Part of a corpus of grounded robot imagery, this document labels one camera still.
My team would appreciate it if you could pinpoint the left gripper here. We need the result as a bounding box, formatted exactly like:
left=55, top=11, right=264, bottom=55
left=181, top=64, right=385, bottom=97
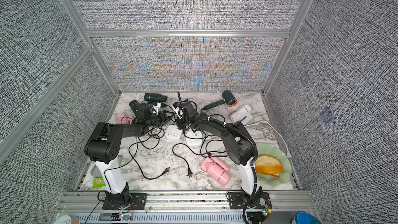
left=146, top=110, right=175, bottom=128

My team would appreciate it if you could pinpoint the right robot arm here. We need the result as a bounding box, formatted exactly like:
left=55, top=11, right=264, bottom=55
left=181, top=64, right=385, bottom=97
left=172, top=100, right=262, bottom=208

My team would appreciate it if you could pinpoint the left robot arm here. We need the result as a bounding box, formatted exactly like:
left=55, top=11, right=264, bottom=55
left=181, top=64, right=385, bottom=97
left=84, top=104, right=172, bottom=210

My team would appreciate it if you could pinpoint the dark green dryer back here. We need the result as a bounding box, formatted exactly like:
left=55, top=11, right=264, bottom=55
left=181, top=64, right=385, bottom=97
left=144, top=92, right=167, bottom=103

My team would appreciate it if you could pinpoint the dark green dryer folded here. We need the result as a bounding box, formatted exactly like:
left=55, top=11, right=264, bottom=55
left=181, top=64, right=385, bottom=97
left=129, top=100, right=143, bottom=118

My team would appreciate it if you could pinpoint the left white power strip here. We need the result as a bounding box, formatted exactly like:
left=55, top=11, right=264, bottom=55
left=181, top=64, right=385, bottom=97
left=165, top=124, right=182, bottom=143

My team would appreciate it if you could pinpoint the white power strip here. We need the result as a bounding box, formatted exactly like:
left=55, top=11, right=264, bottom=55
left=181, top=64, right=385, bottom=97
left=165, top=124, right=182, bottom=143
left=185, top=131, right=204, bottom=147

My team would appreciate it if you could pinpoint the right white power strip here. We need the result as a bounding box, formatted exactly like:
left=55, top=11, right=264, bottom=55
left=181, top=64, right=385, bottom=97
left=185, top=131, right=204, bottom=147

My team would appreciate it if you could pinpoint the pink dryer left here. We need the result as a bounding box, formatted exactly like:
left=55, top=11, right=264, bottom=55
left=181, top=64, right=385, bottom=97
left=116, top=113, right=134, bottom=124

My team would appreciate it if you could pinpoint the green dryer copper nozzle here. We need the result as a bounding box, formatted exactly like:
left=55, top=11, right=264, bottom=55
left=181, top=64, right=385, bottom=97
left=202, top=90, right=238, bottom=111

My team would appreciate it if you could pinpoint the white folded hair dryer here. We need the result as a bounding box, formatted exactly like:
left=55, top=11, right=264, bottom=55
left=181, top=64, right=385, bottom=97
left=230, top=104, right=253, bottom=125

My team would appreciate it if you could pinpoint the pink dryer front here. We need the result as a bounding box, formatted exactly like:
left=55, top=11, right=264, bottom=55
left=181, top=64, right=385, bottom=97
left=200, top=157, right=231, bottom=187

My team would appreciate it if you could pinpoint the grey green cloth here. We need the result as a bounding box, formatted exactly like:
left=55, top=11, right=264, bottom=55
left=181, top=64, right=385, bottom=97
left=90, top=164, right=102, bottom=178

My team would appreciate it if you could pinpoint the green wavy plate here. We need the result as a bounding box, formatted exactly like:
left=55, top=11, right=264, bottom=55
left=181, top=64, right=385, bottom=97
left=255, top=143, right=292, bottom=188

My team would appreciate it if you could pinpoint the green snack packet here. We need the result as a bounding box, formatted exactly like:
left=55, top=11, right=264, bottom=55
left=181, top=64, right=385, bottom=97
left=93, top=177, right=106, bottom=189

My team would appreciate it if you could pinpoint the orange bread slice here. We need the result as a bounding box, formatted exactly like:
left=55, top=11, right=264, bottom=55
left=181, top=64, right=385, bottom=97
left=255, top=155, right=284, bottom=178

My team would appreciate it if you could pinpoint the loose black cord plug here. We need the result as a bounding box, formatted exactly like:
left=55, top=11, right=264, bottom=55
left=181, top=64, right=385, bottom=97
left=104, top=130, right=171, bottom=181

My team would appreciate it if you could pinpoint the pink dryer black cord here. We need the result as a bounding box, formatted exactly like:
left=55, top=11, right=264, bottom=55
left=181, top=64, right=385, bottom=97
left=171, top=142, right=228, bottom=178

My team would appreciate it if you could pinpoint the white power strip cable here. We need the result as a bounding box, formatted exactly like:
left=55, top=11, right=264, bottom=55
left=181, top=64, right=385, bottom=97
left=244, top=119, right=290, bottom=156

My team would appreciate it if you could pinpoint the aluminium front rail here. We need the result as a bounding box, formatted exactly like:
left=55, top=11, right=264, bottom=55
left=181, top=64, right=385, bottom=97
left=56, top=190, right=318, bottom=213

